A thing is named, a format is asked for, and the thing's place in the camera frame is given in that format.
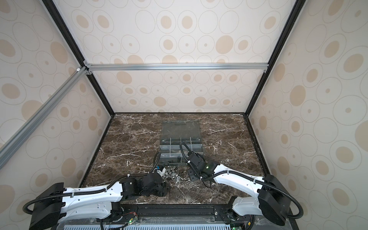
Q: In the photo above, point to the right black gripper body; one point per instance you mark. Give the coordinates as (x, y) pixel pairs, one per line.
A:
(192, 176)

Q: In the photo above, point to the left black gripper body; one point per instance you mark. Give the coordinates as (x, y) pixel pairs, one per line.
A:
(160, 189)

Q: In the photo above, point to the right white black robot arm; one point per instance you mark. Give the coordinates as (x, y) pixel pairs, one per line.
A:
(267, 196)

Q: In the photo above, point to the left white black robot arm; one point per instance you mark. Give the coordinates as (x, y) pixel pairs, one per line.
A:
(59, 203)

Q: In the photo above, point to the pile of screws and nuts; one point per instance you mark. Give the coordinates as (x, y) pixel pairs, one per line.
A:
(177, 176)

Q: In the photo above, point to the clear plastic compartment organizer box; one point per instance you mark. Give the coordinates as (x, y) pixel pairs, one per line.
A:
(175, 132)

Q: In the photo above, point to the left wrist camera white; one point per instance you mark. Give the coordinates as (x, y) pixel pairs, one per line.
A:
(161, 170)

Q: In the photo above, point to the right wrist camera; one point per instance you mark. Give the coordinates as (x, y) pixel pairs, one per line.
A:
(196, 162)

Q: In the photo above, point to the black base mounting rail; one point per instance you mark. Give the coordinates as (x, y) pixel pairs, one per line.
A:
(177, 217)

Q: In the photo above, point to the horizontal aluminium frame bar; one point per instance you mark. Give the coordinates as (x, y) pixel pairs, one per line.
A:
(178, 67)

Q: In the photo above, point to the left diagonal aluminium frame bar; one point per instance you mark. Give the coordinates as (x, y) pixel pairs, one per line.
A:
(18, 139)

